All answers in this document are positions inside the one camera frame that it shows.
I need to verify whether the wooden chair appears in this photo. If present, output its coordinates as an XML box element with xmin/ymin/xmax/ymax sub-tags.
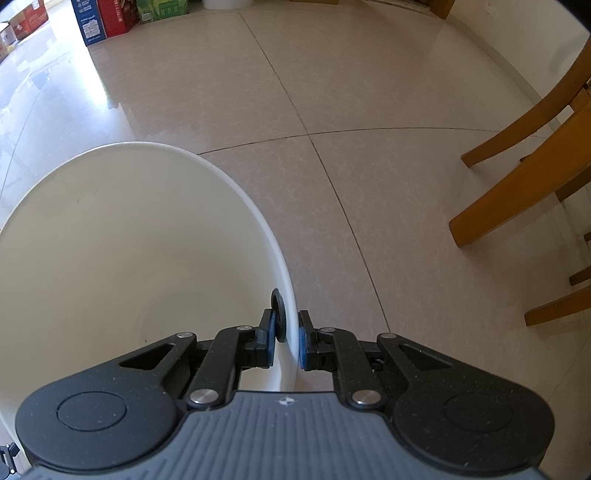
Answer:
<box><xmin>448</xmin><ymin>43</ymin><xmax>591</xmax><ymax>328</ymax></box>

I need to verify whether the red cardboard box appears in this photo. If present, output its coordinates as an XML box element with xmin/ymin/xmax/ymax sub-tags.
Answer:
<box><xmin>98</xmin><ymin>0</ymin><xmax>139</xmax><ymax>37</ymax></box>

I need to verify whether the white plastic bucket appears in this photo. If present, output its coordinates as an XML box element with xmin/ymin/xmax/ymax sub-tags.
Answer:
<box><xmin>1</xmin><ymin>142</ymin><xmax>297</xmax><ymax>474</ymax></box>

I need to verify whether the red box at left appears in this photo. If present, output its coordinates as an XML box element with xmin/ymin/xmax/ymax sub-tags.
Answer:
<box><xmin>1</xmin><ymin>0</ymin><xmax>48</xmax><ymax>41</ymax></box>

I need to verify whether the green cardboard box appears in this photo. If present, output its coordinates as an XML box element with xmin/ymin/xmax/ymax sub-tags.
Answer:
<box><xmin>135</xmin><ymin>0</ymin><xmax>188</xmax><ymax>23</ymax></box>

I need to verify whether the blue cardboard box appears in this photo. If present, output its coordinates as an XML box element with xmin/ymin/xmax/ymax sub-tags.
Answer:
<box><xmin>71</xmin><ymin>0</ymin><xmax>107</xmax><ymax>46</ymax></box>

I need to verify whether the white lidded pail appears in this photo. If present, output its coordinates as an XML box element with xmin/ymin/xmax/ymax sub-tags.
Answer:
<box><xmin>202</xmin><ymin>0</ymin><xmax>253</xmax><ymax>11</ymax></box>

